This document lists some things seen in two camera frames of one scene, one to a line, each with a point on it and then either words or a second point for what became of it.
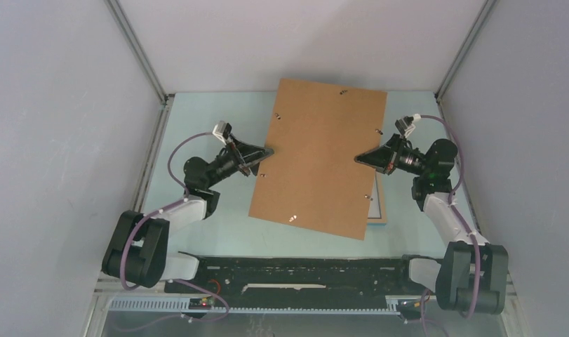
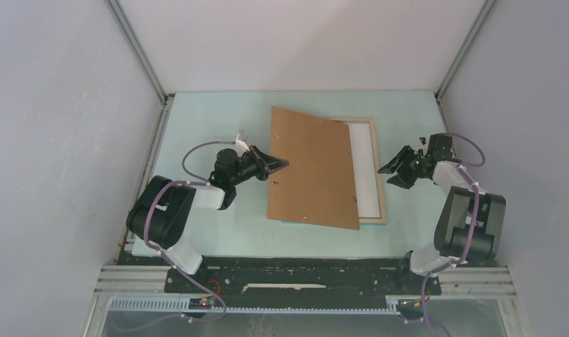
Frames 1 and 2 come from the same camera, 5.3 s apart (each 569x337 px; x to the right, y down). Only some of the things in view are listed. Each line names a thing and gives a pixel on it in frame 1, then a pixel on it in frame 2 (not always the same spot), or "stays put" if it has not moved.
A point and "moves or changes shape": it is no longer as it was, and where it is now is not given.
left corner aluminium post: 128,37 stays put
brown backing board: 312,180 moves or changes shape
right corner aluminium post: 487,10 stays put
